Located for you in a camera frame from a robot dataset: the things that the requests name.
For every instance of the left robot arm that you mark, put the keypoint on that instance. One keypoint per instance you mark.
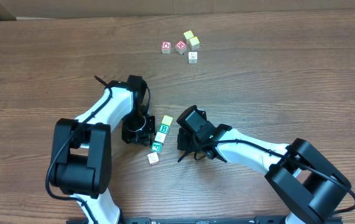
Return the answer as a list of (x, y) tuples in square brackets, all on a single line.
[(81, 162)]

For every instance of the yellow wooden block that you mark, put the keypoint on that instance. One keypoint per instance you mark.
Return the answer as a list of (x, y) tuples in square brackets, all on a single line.
[(194, 43), (188, 35)]

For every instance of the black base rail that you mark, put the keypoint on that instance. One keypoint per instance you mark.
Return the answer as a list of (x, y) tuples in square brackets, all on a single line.
[(256, 220)]

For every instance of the red Y wooden block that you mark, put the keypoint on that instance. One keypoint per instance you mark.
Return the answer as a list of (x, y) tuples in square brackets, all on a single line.
[(167, 120)]

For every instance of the blue X wooden block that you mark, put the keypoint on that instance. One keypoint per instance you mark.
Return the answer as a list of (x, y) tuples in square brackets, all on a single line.
[(193, 57)]

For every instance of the red apple picture block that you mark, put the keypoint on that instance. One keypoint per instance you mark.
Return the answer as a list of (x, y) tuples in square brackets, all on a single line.
[(166, 47)]

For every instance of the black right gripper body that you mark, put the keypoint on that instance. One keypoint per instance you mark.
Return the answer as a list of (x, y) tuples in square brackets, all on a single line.
[(181, 140)]

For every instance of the red letter M block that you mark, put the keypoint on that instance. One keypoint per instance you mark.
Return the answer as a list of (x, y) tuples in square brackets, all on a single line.
[(181, 47)]

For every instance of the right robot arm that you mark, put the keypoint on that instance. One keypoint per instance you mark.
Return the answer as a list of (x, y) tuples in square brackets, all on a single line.
[(307, 183)]

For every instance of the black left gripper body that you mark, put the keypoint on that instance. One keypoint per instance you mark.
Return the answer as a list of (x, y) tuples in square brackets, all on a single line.
[(138, 137)]

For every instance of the green letter F block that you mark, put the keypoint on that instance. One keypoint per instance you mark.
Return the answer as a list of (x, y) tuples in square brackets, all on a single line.
[(156, 147)]

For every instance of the yellow front wooden block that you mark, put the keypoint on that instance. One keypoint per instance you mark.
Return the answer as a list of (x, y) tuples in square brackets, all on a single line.
[(194, 43)]

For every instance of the yellow rear wooden block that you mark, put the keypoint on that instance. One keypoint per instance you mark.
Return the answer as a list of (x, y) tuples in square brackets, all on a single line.
[(188, 35)]

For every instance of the plain E pretzel block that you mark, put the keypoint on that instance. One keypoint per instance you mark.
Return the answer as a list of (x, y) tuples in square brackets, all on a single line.
[(153, 158)]

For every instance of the green letter B block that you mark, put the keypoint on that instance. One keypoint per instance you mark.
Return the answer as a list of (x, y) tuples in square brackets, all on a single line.
[(164, 128)]

